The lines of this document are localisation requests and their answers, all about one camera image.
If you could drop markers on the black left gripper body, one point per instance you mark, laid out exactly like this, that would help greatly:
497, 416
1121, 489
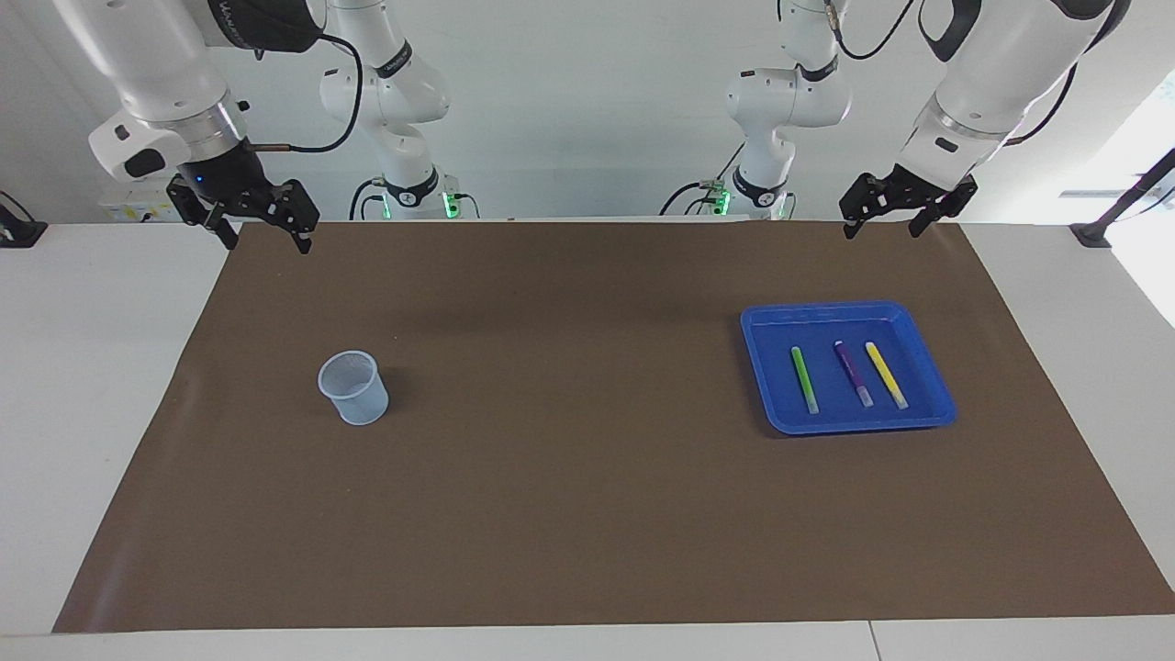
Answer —
909, 193

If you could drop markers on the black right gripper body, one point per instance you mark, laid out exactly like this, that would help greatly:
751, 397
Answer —
225, 179

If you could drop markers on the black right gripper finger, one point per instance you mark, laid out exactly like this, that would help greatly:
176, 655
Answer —
301, 239
226, 234

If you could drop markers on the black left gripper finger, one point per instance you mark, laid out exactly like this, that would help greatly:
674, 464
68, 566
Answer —
923, 222
851, 227

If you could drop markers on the purple pen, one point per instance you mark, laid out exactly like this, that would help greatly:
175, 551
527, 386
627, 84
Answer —
852, 372

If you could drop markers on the yellow pen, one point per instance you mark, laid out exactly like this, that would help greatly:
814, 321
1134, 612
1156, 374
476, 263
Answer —
885, 372

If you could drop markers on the green pen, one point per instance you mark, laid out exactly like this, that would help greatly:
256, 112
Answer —
803, 376

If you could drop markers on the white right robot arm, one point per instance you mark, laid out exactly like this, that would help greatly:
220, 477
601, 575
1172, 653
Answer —
156, 55

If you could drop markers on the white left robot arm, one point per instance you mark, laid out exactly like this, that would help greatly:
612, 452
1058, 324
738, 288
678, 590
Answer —
991, 64

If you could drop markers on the black stand with pole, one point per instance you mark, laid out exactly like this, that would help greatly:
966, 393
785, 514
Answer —
1092, 234

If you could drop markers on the clear plastic cup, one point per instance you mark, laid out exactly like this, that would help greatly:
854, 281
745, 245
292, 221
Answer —
360, 404

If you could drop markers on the blue plastic tray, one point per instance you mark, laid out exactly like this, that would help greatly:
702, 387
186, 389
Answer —
844, 418

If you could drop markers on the black table clamp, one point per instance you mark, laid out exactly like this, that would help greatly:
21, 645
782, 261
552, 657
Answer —
23, 234

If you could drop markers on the brown table mat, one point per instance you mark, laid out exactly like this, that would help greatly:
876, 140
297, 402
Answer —
587, 514

